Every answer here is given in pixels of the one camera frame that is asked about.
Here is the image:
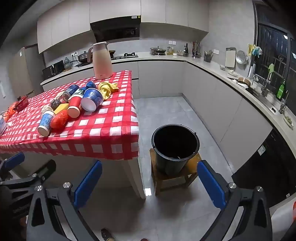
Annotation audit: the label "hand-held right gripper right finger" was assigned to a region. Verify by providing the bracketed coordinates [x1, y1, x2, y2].
[197, 160, 272, 241]

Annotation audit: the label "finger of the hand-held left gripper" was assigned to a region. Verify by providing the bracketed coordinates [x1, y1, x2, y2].
[9, 159, 56, 186]
[0, 152, 25, 183]

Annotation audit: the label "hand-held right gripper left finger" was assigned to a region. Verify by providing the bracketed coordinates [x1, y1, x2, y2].
[26, 160, 103, 241]

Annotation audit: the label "black plastic bucket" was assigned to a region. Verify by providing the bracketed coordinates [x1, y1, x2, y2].
[151, 124, 200, 175]

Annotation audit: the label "white box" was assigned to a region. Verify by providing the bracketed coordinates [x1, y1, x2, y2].
[0, 115, 7, 136]

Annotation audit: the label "small blue paper cup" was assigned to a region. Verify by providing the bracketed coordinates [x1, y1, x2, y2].
[38, 110, 55, 136]

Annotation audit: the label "crumpled orange wrapper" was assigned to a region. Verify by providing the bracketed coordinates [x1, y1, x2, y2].
[3, 104, 18, 121]

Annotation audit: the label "wooden stool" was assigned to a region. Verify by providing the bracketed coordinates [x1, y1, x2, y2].
[149, 148, 201, 195]

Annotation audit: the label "orange plastic bag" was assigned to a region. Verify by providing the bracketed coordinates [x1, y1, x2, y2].
[50, 110, 69, 129]

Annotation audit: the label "black built-in dishwasher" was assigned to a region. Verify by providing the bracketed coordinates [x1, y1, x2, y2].
[231, 127, 296, 208]

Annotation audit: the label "red pot with lid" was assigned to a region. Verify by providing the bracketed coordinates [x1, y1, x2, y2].
[14, 94, 30, 112]

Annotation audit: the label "red checked tablecloth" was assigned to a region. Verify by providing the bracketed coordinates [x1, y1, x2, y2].
[0, 70, 139, 161]

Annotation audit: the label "yellow sponge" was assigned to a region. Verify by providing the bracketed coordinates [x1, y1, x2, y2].
[53, 103, 69, 114]

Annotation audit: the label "red paper cup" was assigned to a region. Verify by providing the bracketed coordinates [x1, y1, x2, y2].
[68, 95, 83, 118]

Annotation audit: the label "blue soda can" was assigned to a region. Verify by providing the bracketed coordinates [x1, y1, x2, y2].
[62, 84, 80, 102]

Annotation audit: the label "large blue paper cup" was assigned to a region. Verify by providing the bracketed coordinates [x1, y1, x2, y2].
[81, 88, 104, 112]

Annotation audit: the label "grey refrigerator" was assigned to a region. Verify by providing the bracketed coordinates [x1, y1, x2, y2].
[9, 46, 41, 100]

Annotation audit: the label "yellow cloth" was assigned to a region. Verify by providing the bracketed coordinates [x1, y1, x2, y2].
[98, 81, 119, 100]

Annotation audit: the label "black toaster oven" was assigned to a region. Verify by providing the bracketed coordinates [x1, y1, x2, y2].
[42, 60, 64, 80]

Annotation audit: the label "steel sink faucet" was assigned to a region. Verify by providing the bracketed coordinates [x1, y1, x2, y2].
[279, 91, 289, 114]

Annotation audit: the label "bamboo steamer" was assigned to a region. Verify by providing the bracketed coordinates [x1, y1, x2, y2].
[237, 77, 251, 88]

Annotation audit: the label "dish rack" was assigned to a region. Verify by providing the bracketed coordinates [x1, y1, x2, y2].
[251, 73, 266, 91]

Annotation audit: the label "green dish soap bottle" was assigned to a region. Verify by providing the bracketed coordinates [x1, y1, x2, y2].
[277, 80, 286, 100]

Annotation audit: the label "dark cooking pot with lid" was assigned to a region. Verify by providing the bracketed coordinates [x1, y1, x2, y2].
[77, 51, 89, 63]

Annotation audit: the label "kitchen counter with cabinets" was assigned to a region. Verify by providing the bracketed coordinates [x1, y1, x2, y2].
[40, 52, 296, 209]

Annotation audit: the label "pink thermos jug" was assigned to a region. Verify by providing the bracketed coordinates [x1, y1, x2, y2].
[89, 42, 114, 80]

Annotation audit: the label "white cutting board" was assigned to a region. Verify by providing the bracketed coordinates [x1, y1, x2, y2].
[225, 47, 236, 68]

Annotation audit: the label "steel colander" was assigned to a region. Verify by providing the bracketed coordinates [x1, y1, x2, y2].
[236, 50, 248, 65]

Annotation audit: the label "black gas stove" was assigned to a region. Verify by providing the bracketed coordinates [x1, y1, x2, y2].
[112, 53, 139, 60]

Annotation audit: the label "hanging utensil rack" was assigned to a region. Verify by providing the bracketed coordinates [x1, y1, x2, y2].
[191, 41, 201, 58]

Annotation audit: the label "upper kitchen cabinets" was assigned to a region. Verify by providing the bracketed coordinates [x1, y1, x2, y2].
[37, 0, 210, 54]

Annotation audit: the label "hanging rubber gloves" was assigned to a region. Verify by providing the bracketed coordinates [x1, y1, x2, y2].
[248, 44, 263, 57]

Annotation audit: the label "steel frying pan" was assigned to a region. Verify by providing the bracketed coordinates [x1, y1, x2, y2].
[150, 46, 167, 56]

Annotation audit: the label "black range hood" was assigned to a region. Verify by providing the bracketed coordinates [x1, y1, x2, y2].
[90, 15, 141, 43]

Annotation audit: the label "dark window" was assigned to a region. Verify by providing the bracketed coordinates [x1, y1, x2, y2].
[253, 2, 296, 93]

